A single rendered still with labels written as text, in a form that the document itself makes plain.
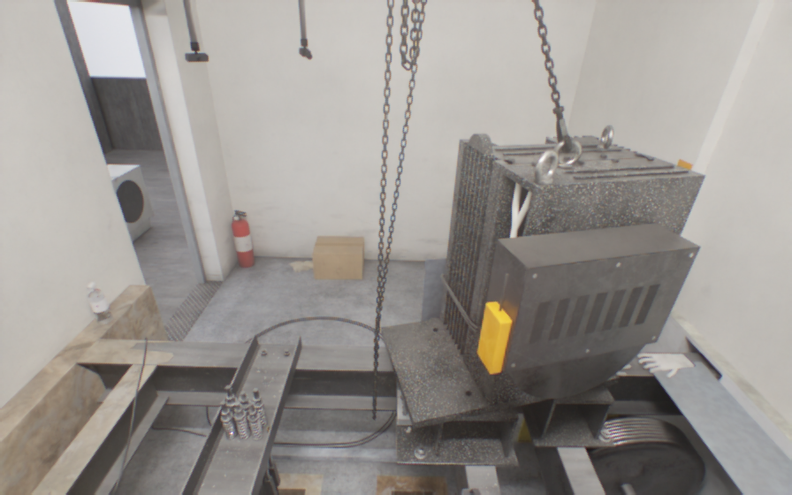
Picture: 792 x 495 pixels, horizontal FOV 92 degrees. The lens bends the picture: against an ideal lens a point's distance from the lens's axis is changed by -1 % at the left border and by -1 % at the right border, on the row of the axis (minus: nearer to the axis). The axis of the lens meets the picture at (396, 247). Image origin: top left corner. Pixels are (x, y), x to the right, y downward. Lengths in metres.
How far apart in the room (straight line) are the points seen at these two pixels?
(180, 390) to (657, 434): 1.99
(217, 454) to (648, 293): 1.37
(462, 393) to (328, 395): 0.79
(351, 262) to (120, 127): 5.88
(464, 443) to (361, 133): 2.46
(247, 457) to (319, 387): 0.52
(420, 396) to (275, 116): 2.60
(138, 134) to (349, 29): 5.69
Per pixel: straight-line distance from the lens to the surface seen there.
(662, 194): 1.17
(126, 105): 8.22
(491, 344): 0.97
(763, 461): 1.95
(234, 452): 1.55
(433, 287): 1.74
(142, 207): 4.79
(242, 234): 3.60
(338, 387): 1.90
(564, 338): 1.03
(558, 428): 1.64
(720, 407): 2.06
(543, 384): 1.13
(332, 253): 3.31
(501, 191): 1.05
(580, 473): 1.58
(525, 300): 0.88
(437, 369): 1.39
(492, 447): 1.52
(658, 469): 2.05
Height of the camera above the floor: 1.89
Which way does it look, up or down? 29 degrees down
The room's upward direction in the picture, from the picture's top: 2 degrees clockwise
